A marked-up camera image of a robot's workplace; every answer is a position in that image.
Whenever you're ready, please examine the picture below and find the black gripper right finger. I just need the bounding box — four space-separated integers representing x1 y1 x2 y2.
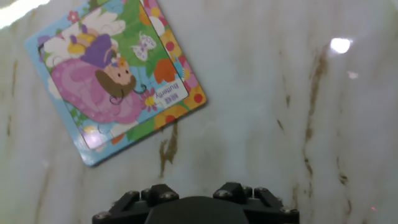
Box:
213 182 300 224

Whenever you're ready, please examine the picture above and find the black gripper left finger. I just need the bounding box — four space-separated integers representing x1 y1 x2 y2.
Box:
92 183 180 224

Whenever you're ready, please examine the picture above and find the colourful butterfly puzzle board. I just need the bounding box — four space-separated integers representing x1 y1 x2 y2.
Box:
24 0 208 168

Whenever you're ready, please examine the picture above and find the marble pattern board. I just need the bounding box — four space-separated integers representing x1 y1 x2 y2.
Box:
0 0 398 224

